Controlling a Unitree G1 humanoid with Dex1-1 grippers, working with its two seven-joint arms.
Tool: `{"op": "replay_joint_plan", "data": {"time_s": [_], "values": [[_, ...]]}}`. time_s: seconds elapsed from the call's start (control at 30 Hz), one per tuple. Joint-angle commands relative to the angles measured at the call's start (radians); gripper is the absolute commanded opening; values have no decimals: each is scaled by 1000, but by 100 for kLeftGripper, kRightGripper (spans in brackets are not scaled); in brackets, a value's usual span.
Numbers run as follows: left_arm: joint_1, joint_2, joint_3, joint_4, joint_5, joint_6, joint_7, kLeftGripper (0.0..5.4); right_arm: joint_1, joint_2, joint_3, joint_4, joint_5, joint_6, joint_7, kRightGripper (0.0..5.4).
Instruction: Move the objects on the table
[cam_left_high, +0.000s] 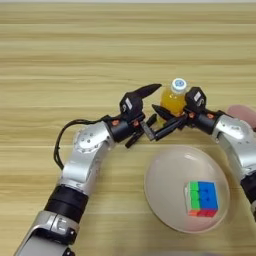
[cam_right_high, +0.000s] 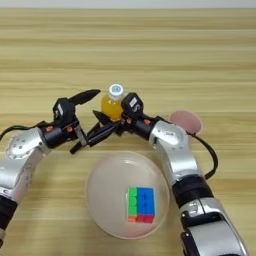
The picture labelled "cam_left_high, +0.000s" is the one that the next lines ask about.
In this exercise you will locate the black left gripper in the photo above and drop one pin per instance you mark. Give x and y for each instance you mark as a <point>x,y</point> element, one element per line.
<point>121,128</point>

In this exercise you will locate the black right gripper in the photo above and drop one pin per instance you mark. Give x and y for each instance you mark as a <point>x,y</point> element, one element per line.
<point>200,121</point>

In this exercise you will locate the orange juice bottle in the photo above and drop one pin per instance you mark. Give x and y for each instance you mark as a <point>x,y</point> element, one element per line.
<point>173,100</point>

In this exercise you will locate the multicoloured puzzle cube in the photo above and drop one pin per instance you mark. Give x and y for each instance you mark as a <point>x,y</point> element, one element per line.
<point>201,199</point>

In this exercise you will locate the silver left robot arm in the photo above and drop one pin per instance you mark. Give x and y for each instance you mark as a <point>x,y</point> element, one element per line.
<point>83,156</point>

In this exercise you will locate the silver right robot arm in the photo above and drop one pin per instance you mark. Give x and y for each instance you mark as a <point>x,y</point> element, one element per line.
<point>235,140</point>

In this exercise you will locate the left gripper labelled black box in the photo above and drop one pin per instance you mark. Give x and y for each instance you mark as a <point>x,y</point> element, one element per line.
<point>130,105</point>

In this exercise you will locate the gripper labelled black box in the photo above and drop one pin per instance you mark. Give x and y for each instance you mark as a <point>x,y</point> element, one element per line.
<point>130,105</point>
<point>196,97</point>

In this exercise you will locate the right gripper labelled black box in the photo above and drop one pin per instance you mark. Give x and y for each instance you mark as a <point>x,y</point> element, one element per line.
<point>196,97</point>

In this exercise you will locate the black marker pen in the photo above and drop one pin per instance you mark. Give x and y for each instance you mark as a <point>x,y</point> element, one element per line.
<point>133,140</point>

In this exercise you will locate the beige round plate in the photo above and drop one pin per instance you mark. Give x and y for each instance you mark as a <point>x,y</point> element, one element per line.
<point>166,186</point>

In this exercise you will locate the pink plastic cup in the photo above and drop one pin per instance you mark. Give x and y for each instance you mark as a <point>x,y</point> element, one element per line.
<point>243,111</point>

